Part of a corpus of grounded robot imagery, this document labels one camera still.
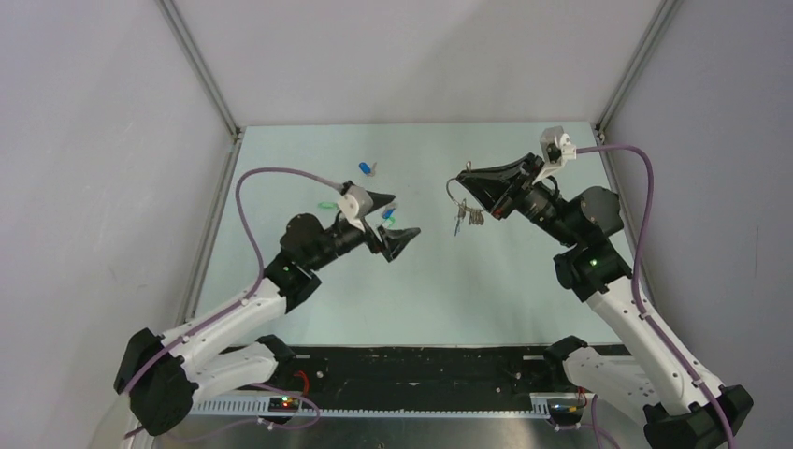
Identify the large silver keyring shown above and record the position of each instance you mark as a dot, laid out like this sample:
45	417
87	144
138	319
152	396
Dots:
465	214

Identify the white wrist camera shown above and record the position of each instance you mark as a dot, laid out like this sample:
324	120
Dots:
557	149
354	204

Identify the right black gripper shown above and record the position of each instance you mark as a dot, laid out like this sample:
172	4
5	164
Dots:
495	187

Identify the left aluminium corner post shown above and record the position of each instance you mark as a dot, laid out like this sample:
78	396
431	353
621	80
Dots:
195	59

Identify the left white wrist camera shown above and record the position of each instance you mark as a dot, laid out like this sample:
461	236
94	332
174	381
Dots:
354	204

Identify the left controller board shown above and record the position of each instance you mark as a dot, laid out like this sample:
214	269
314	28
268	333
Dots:
283	404

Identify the right controller board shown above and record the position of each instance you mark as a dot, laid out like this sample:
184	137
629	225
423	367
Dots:
564	411

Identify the right aluminium corner post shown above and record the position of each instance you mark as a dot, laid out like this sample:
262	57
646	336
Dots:
651	37

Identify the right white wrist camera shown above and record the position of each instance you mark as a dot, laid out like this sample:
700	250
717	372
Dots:
557	149

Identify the controller board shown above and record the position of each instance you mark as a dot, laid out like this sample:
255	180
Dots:
564	411
283	404

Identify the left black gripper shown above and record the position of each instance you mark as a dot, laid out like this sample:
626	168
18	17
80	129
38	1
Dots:
394	238

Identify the aluminium corner post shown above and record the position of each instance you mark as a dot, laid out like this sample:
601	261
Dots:
195	59
651	37

